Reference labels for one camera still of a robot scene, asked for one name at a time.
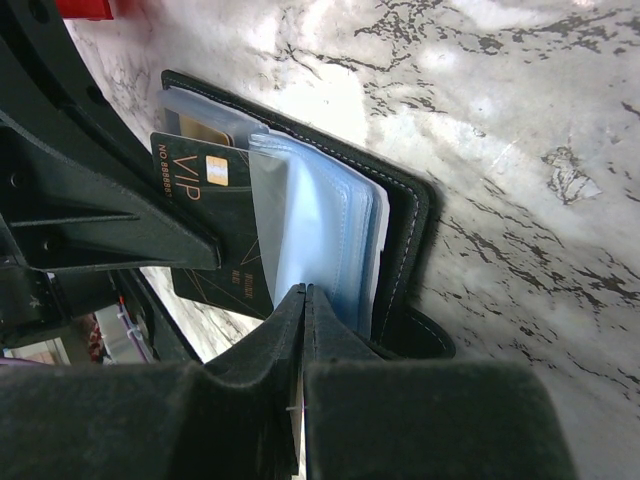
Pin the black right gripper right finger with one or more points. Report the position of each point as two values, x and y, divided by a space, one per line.
370 418

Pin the red plastic bin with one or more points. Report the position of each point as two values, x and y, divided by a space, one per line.
92 10

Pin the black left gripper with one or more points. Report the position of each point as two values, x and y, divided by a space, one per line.
76 195

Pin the black card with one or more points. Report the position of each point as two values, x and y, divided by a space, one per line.
212 182

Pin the black leather card holder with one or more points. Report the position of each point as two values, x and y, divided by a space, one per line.
327 214

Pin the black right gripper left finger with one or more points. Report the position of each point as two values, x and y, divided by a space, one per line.
235 417

